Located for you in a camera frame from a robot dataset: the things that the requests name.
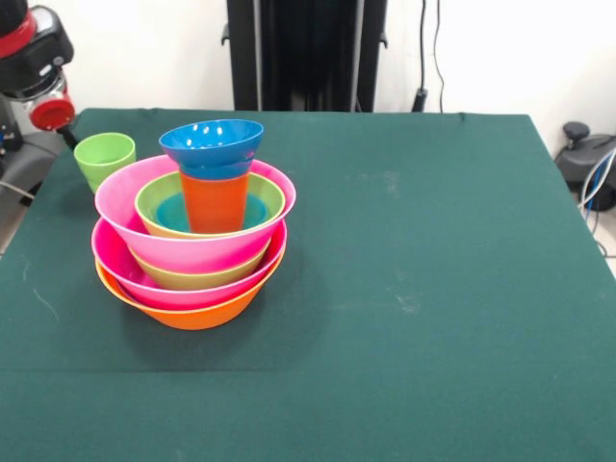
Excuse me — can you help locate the dark green tablecloth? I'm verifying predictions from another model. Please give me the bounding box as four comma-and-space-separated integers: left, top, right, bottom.
0, 108, 616, 462

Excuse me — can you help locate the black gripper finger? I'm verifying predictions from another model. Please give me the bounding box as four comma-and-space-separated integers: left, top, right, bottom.
56, 122, 80, 151

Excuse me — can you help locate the black hanging cable with plug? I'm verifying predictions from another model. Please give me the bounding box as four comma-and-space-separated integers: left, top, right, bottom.
413, 0, 431, 113

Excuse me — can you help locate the green plastic cup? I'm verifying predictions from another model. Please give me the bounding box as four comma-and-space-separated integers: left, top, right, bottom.
73, 132, 138, 193

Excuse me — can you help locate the pink plastic bowl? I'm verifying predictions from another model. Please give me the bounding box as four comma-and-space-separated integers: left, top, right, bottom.
93, 154, 297, 274
90, 218, 289, 312

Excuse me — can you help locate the black office chair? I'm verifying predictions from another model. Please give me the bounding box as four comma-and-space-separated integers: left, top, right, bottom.
0, 114, 78, 196
554, 121, 616, 213

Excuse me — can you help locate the green plastic bowl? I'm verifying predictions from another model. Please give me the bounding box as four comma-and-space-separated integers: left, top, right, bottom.
126, 238, 271, 292
134, 171, 287, 241

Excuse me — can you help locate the orange plastic bowl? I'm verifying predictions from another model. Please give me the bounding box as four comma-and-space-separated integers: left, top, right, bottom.
94, 244, 288, 331

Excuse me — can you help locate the white blue cable bundle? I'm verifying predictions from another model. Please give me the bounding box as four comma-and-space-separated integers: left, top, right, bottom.
578, 146, 616, 259

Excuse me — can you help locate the dark blue plastic bowl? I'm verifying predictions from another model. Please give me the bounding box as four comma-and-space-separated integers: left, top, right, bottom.
158, 118, 266, 181

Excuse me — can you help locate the red plastic cup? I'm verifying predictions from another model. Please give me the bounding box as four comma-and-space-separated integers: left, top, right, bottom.
179, 171, 251, 235

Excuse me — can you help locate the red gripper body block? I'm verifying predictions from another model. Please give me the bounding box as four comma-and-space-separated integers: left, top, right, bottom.
28, 91, 77, 132

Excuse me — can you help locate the light blue plastic bowl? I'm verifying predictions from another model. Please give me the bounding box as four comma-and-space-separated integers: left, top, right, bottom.
154, 192, 270, 234

